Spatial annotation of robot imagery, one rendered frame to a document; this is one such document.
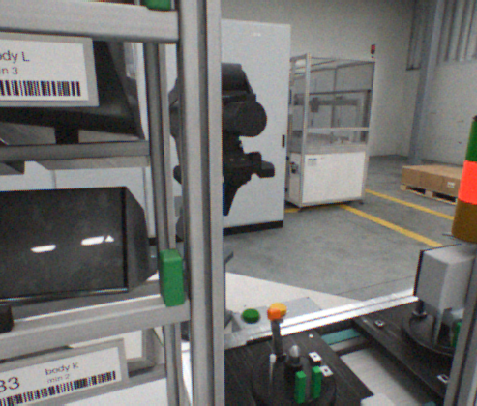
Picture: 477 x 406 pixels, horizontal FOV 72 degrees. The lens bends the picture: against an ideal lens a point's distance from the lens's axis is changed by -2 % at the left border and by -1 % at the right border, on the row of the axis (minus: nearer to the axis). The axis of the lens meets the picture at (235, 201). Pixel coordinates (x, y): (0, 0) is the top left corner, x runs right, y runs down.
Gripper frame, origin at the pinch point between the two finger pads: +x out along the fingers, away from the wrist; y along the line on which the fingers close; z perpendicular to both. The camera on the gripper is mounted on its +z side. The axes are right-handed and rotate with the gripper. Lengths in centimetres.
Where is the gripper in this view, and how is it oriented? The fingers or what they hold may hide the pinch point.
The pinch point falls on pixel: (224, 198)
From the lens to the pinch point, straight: 64.7
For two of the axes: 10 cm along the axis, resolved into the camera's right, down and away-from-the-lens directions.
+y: 9.4, -1.0, 3.3
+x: 0.1, 9.7, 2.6
